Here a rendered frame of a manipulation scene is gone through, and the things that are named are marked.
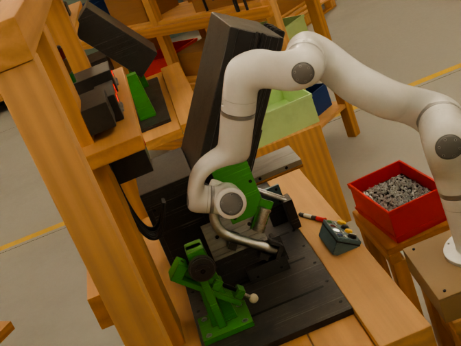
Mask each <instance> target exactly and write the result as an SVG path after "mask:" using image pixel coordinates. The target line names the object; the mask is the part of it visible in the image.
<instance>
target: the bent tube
mask: <svg viewBox="0 0 461 346"><path fill-rule="evenodd" d="M209 220H210V223H211V226H212V227H213V230H214V231H215V232H216V234H218V235H219V236H220V237H221V238H223V239H225V240H227V241H229V242H233V243H235V244H240V245H242V246H246V247H249V248H252V249H255V250H258V251H262V252H264V253H269V254H271V255H276V254H277V252H278V249H279V247H278V246H275V245H272V244H268V243H266V242H262V241H259V240H256V239H253V238H249V237H246V236H244V235H240V234H237V233H233V232H231V231H229V230H227V229H225V228H224V226H223V225H222V223H221V222H220V218H219V214H209Z"/></svg>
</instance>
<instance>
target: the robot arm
mask: <svg viewBox="0 0 461 346"><path fill-rule="evenodd" d="M318 81H321V82H322V83H323V84H325V85H326V86H327V87H329V88H330V89H331V90H332V91H333V92H334V93H335V94H337V95H338V96H339V97H340V98H342V99H343V100H345V101H346V102H348V103H349V104H352V105H353V106H356V107H358V108H360V109H362V110H363V111H366V112H367V113H370V114H372V115H375V116H377V117H380V118H383V119H387V120H392V121H395V122H400V123H402V124H405V125H408V126H410V127H412V128H413V129H414V130H416V131H417V132H419V135H420V138H421V143H422V147H423V151H424V153H425V158H426V159H427V163H428V166H429V168H430V171H431V173H432V176H433V178H434V182H435V184H436V188H437V190H438V194H439V197H440V200H441V203H442V207H443V209H444V212H445V215H446V219H447V222H448V225H449V228H450V231H451V234H452V236H451V237H450V238H449V239H448V240H447V241H446V243H445V245H444V248H443V253H444V256H445V259H446V260H447V261H448V262H449V263H451V264H453V265H455V266H459V267H461V106H460V105H459V104H458V103H457V102H456V101H455V100H454V99H452V98H451V97H449V96H447V95H444V94H442V93H438V92H435V91H430V90H428V89H423V88H419V87H416V86H410V85H407V84H403V83H400V82H397V81H396V80H393V79H391V78H389V77H387V76H385V75H383V74H381V73H379V72H377V71H375V70H373V69H371V68H369V67H367V66H366V65H364V64H362V63H361V62H360V61H358V60H356V59H355V58H354V57H352V56H351V55H350V54H348V53H347V52H346V51H344V50H343V49H342V48H341V47H339V46H338V45H336V44H335V43H334V42H333V41H330V40H329V39H328V38H325V37H324V36H322V35H320V34H317V33H315V32H310V31H304V32H300V33H298V34H297V35H295V36H294V37H293V38H291V40H290V41H289V43H288V45H287V48H286V50H285V51H271V50H267V49H253V50H249V51H245V52H243V53H241V54H239V55H237V56H235V57H234V58H233V59H232V60H231V61H230V62H229V63H228V65H227V67H226V70H225V73H224V82H223V89H222V104H221V112H220V129H219V137H218V144H217V146H216V147H215V148H214V149H212V150H210V151H209V152H207V153H206V154H205V155H204V156H202V157H201V158H200V159H199V160H198V161H197V163H196V164H195V165H194V167H193V169H192V171H191V173H190V175H189V181H188V187H187V207H188V209H189V210H190V211H192V212H195V213H202V214H219V215H221V216H222V217H224V218H227V219H235V218H238V217H240V216H241V215H242V214H243V212H245V210H246V205H247V201H246V197H245V195H244V193H243V192H242V191H241V190H240V189H239V188H238V187H237V186H236V185H234V184H232V183H227V182H225V183H223V182H221V181H218V180H215V179H211V181H210V183H209V184H207V183H205V180H206V178H207V177H208V176H209V175H210V174H211V173H212V172H214V171H216V170H218V169H220V168H223V167H226V166H229V165H234V164H238V163H243V162H244V161H246V160H247V159H248V157H249V156H250V151H251V145H252V135H253V129H254V123H255V113H256V107H257V96H258V92H259V90H260V89H275V90H280V91H299V90H302V89H306V88H308V87H311V86H313V85H314V84H315V83H317V82H318Z"/></svg>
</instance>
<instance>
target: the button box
mask: <svg viewBox="0 0 461 346"><path fill-rule="evenodd" d="M331 221H332V220H331ZM330 224H333V225H335V226H336V227H332V226H331V225H330ZM341 226H342V225H341V224H338V223H337V222H336V221H332V223H330V222H327V220H326V219H324V220H323V223H322V226H321V229H320V232H319V237H320V238H321V240H322V241H323V242H324V244H325V245H326V246H327V248H328V249H329V250H330V252H331V253H332V255H341V254H343V253H345V252H347V251H350V250H352V249H355V248H357V247H359V246H360V244H361V241H360V239H359V238H358V237H356V238H351V237H349V236H348V233H347V232H345V229H343V228H342V227H341ZM333 229H338V230H339V231H335V230H333ZM337 233H341V234H342V235H343V236H341V235H338V234H337Z"/></svg>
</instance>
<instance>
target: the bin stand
mask: <svg viewBox="0 0 461 346"><path fill-rule="evenodd" d="M353 216H354V219H355V222H356V225H357V226H358V227H359V230H360V232H361V235H362V238H363V241H364V244H365V247H366V249H367V250H368V251H369V252H370V254H371V255H372V256H373V257H374V258H375V259H376V260H377V262H378V263H379V264H380V265H381V267H382V268H383V269H384V270H385V271H386V272H387V274H389V276H390V277H391V278H392V276H393V278H394V282H395V283H396V285H397V286H398V287H400V289H401V290H402V291H403V293H404V294H405V295H406V296H407V297H408V299H409V300H410V301H411V302H412V303H413V304H414V306H415V307H416V308H417V309H418V311H419V312H420V313H421V314H422V315H423V311H422V309H421V305H420V302H419V299H418V295H417V293H416V289H415V286H414V282H413V279H412V275H411V272H410V271H409V268H408V266H407V262H406V259H405V257H404V256H403V255H402V254H401V253H400V252H399V251H402V250H403V249H404V248H406V247H409V246H412V245H413V244H416V243H419V242H421V241H423V240H426V239H428V238H431V237H434V236H435V235H438V234H440V233H443V232H445V231H448V230H450V228H449V225H448V222H447V220H446V221H444V222H442V223H440V224H437V225H436V226H434V227H432V228H430V229H428V230H426V231H424V232H422V233H419V234H417V235H415V236H413V237H411V238H409V239H407V240H405V241H403V242H400V243H398V244H397V243H396V242H395V241H394V240H393V239H391V238H390V237H388V236H387V235H386V234H385V233H384V232H382V231H381V230H380V229H378V228H377V227H376V226H375V225H373V224H372V223H371V222H369V221H368V220H367V219H365V217H363V216H362V215H361V214H359V213H358V211H357V210H355V211H353ZM386 260H388V263H389V265H390V270H391V272H392V276H391V274H390V270H389V267H388V263H387V261H386ZM423 316H424V315H423Z"/></svg>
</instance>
